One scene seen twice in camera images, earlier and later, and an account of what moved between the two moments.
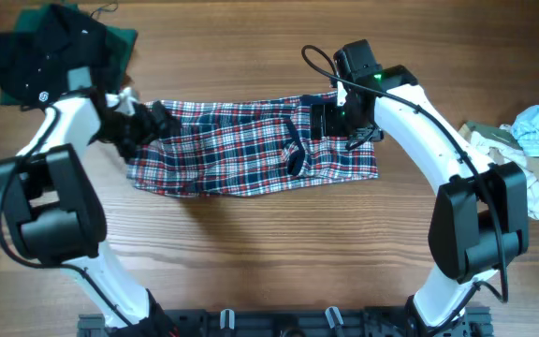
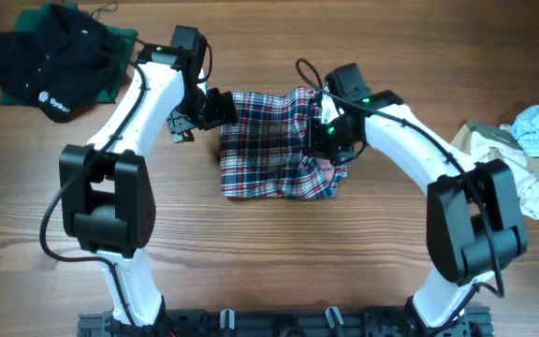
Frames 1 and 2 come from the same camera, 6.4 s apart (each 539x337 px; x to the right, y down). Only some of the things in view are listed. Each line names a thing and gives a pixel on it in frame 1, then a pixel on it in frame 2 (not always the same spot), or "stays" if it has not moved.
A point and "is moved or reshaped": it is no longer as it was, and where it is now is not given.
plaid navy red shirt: [232, 144] is moved or reshaped
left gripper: [148, 130] → [223, 109]
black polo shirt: [33, 65] stays
